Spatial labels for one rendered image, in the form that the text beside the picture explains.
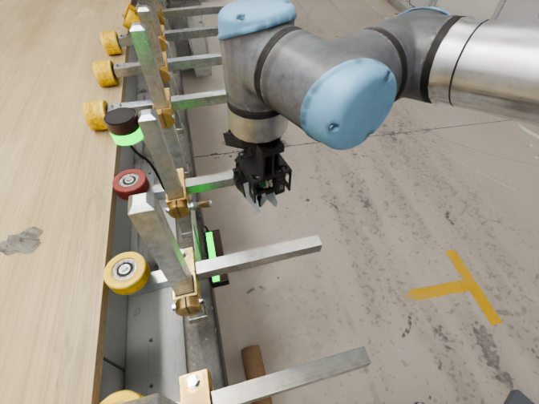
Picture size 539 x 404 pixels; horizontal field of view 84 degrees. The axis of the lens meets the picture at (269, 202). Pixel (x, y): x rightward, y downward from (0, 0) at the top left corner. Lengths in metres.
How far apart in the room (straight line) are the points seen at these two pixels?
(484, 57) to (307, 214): 1.55
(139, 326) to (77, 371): 0.32
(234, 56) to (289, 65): 0.08
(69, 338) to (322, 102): 0.56
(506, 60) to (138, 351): 0.88
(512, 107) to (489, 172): 2.18
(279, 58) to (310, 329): 1.32
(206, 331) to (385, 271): 1.15
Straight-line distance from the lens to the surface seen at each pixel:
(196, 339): 0.78
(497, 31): 0.38
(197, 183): 0.82
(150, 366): 0.88
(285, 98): 0.32
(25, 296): 0.74
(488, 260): 2.02
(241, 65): 0.38
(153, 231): 0.47
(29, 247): 0.79
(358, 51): 0.33
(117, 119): 0.65
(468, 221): 2.14
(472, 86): 0.37
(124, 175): 0.84
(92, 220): 0.77
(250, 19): 0.36
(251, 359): 1.39
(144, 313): 0.93
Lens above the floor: 1.44
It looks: 50 degrees down
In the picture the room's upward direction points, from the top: straight up
